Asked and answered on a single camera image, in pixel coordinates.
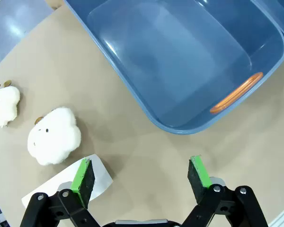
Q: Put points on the white digital clock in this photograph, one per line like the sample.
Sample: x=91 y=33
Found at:
x=101 y=179

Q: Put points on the white plush sheep toy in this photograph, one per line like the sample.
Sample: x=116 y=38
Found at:
x=4 y=106
x=54 y=137

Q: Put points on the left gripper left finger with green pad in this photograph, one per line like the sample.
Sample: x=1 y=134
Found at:
x=81 y=182

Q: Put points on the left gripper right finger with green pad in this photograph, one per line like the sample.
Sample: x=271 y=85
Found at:
x=198 y=179

